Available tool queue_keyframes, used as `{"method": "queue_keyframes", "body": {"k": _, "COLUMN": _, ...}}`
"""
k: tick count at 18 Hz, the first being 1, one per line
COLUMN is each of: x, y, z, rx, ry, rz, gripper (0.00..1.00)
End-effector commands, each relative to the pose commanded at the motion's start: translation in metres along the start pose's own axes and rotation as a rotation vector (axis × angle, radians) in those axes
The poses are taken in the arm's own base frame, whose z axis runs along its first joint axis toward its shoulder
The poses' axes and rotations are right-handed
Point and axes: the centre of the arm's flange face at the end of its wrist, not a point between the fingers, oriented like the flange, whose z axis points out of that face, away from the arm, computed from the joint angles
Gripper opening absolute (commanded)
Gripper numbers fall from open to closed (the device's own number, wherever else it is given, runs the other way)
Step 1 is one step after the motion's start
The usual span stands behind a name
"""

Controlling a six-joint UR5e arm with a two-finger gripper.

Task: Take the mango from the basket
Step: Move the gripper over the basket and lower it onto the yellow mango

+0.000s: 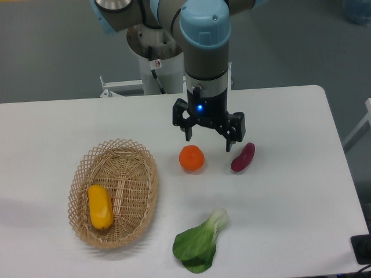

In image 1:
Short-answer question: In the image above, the woven wicker basket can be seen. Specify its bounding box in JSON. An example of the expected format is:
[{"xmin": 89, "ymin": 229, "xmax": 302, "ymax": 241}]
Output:
[{"xmin": 68, "ymin": 139, "xmax": 158, "ymax": 249}]

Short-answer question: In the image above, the green bok choy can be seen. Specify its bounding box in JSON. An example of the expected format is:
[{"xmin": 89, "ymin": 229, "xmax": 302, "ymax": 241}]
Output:
[{"xmin": 172, "ymin": 208, "xmax": 228, "ymax": 274}]

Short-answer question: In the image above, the purple sweet potato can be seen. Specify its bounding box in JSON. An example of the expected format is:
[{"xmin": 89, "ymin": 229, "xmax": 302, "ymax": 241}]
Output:
[{"xmin": 231, "ymin": 142, "xmax": 256, "ymax": 172}]

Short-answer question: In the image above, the blue object top right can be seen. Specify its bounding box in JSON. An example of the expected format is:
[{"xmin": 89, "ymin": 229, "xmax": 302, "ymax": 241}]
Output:
[{"xmin": 342, "ymin": 0, "xmax": 370, "ymax": 27}]

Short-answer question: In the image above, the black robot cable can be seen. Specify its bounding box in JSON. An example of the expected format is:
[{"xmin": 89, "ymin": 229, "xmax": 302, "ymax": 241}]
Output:
[{"xmin": 147, "ymin": 45, "xmax": 166, "ymax": 95}]

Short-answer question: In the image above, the yellow mango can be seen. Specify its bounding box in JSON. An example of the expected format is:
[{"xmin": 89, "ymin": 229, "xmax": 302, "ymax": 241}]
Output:
[{"xmin": 88, "ymin": 184, "xmax": 114, "ymax": 229}]

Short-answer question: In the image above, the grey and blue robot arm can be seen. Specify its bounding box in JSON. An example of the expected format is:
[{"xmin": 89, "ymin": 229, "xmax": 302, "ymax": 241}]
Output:
[{"xmin": 90, "ymin": 1, "xmax": 262, "ymax": 151}]

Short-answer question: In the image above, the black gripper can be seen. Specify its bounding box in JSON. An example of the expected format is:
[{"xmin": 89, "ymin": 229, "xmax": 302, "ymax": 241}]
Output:
[{"xmin": 172, "ymin": 89, "xmax": 246, "ymax": 152}]

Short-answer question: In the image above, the black device at table edge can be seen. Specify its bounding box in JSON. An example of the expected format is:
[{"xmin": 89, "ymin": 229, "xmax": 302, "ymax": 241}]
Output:
[{"xmin": 350, "ymin": 234, "xmax": 370, "ymax": 265}]

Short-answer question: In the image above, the white frame at right edge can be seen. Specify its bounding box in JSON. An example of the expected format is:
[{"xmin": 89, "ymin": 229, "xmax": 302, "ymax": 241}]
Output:
[{"xmin": 342, "ymin": 98, "xmax": 370, "ymax": 153}]

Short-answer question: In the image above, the orange tangerine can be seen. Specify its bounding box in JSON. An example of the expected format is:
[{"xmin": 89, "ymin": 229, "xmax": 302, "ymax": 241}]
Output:
[{"xmin": 179, "ymin": 145, "xmax": 205, "ymax": 171}]

